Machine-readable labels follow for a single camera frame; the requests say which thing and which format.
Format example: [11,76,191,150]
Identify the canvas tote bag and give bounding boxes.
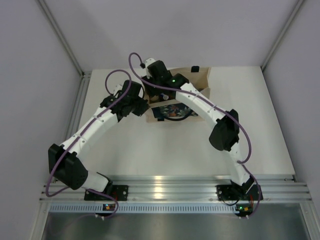
[144,66,211,123]

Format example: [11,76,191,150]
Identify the orange bottle dark blue cap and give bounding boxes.
[161,93,169,101]

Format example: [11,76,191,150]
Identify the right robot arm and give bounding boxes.
[140,58,257,201]

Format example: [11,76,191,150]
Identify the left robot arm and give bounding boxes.
[48,80,149,200]

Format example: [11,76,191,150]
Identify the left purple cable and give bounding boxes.
[44,69,133,221]

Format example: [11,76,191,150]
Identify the purple cable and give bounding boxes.
[128,52,263,218]
[44,69,133,221]

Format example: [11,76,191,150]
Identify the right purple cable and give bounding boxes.
[128,52,263,218]

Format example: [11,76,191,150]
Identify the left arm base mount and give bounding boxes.
[84,184,129,201]

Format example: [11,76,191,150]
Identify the aluminium mounting rail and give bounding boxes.
[39,174,312,202]

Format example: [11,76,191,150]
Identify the slotted cable duct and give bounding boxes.
[49,203,239,214]

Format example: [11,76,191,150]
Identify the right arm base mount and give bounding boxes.
[216,184,260,202]

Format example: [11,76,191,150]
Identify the left aluminium frame post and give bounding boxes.
[35,0,84,77]

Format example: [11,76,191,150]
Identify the aluminium frame post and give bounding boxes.
[260,0,306,72]
[35,0,84,77]

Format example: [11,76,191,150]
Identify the right aluminium frame post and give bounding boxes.
[260,0,306,72]

